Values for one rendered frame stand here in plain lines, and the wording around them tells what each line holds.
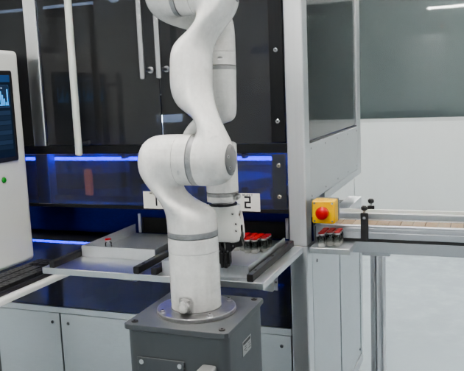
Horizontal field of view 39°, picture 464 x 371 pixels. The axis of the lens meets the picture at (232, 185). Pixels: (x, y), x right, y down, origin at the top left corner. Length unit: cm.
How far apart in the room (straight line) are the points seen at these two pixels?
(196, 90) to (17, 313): 148
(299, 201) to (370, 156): 464
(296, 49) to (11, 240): 117
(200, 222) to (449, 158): 526
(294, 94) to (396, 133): 463
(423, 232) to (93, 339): 125
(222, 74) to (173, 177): 32
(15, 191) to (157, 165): 99
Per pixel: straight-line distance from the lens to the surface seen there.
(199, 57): 150
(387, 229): 213
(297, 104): 203
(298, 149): 204
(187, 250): 149
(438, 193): 665
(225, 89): 166
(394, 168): 666
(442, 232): 212
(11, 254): 240
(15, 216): 240
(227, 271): 178
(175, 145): 148
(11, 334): 275
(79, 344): 257
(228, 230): 170
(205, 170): 144
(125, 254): 204
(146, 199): 226
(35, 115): 247
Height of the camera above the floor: 138
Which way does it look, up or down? 8 degrees down
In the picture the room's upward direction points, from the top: 2 degrees counter-clockwise
